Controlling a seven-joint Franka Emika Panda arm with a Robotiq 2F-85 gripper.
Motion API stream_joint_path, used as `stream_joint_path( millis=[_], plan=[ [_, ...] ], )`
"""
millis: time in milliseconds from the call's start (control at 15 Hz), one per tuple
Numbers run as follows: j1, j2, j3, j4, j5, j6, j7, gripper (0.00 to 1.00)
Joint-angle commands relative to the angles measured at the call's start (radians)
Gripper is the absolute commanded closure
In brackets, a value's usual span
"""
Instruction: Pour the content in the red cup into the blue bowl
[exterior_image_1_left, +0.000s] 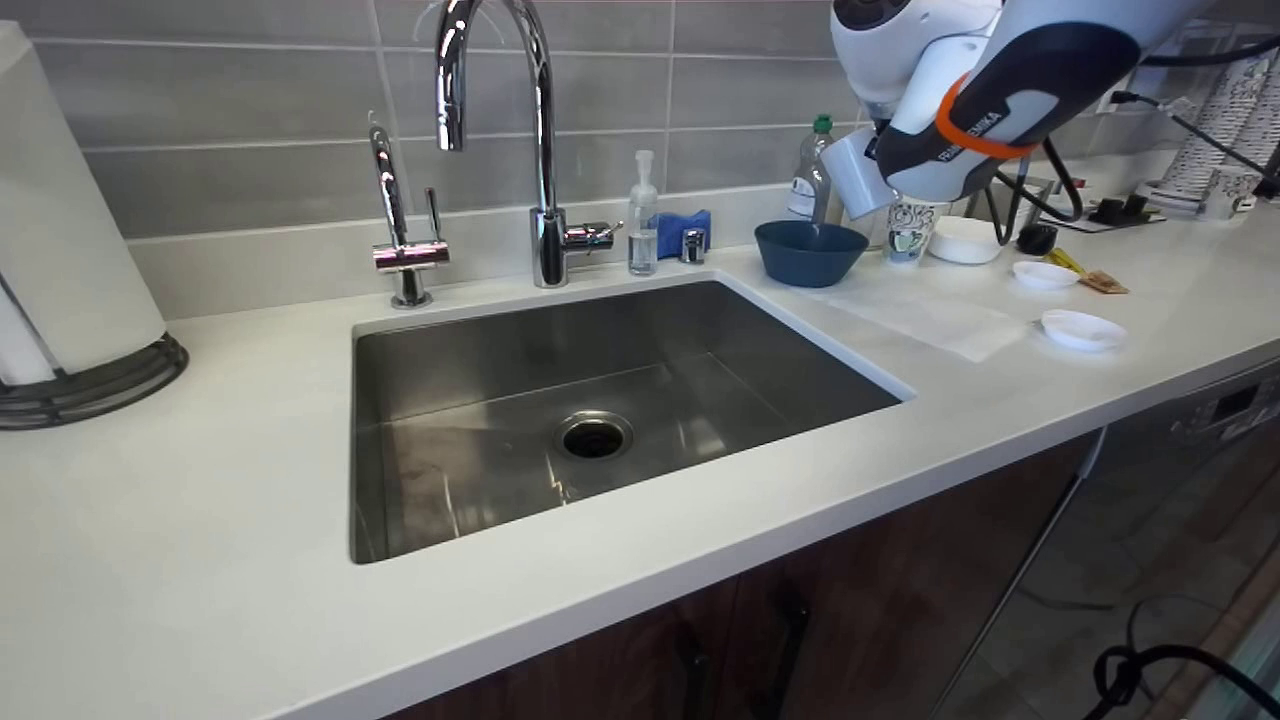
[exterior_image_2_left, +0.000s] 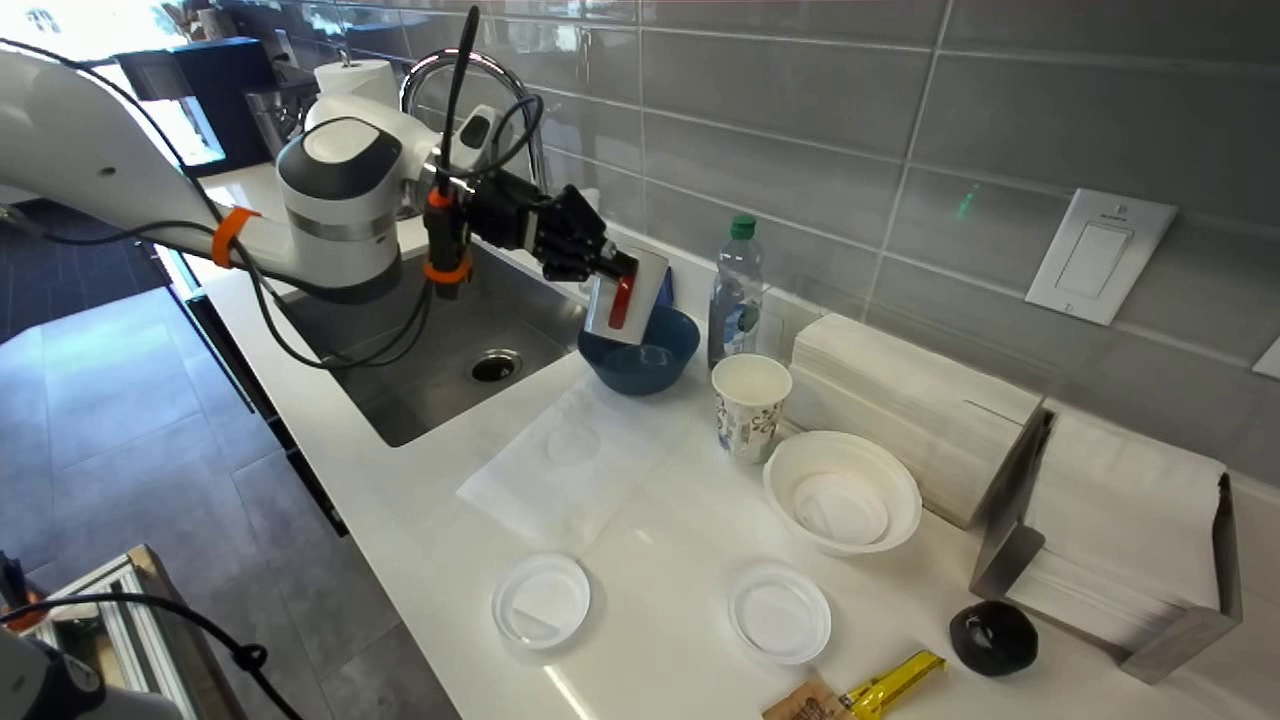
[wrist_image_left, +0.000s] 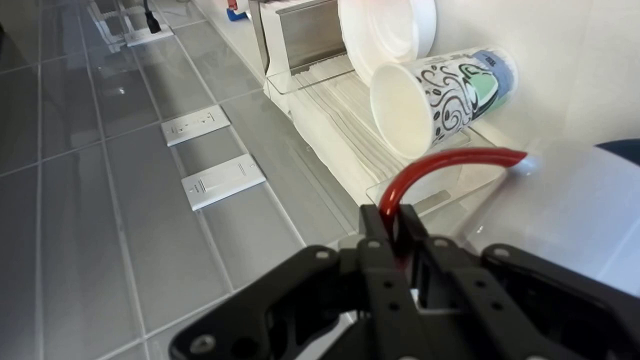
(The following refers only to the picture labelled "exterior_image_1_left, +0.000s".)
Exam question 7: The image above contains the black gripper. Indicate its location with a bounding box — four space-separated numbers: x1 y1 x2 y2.
873 125 936 185

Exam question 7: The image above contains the white cup with red inside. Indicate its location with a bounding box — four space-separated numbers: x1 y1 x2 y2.
816 127 896 223

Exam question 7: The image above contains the patterned paper cup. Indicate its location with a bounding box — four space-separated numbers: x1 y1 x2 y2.
885 198 943 274

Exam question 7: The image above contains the white bowl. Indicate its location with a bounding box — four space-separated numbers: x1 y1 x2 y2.
926 214 1007 269

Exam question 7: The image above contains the blue bowl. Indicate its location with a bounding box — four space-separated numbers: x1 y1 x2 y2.
750 215 873 294

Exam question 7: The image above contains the clear bottle with green cap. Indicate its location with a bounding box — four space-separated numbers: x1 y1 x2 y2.
782 111 841 230

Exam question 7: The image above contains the black round lid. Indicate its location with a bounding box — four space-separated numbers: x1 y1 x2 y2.
1017 215 1060 260

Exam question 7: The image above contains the white paper sheet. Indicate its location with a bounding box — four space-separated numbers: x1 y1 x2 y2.
782 274 1036 368

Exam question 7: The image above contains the round white lid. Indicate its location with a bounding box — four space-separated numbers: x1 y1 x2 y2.
1036 308 1128 356
1007 255 1080 295

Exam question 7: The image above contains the black power adapter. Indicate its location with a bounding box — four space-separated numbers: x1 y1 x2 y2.
1083 191 1157 234

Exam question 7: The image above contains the blue sponge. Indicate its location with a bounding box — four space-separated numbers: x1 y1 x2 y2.
657 204 717 269

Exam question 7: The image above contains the clear soap dispenser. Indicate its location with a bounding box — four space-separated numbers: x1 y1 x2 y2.
625 144 664 279

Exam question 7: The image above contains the white patterned countertop item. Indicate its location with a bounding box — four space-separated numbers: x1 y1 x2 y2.
1150 51 1280 215

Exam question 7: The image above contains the tall chrome faucet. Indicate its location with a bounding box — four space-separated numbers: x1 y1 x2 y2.
431 0 618 294

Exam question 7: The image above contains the stainless steel sink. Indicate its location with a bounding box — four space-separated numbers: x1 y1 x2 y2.
346 276 902 570

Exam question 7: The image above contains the grey dishwasher front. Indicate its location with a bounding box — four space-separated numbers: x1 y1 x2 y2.
932 363 1280 720

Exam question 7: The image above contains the dark wood cabinet front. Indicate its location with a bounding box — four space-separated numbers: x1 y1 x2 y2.
397 435 1099 720

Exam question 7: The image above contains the small chrome faucet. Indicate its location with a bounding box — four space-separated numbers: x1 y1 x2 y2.
363 122 456 313

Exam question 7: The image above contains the black paper towel holder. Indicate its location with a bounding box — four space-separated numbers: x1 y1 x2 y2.
0 333 193 431

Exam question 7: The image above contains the black floor cable coil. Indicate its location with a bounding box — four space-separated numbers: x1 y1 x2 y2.
1083 644 1280 720

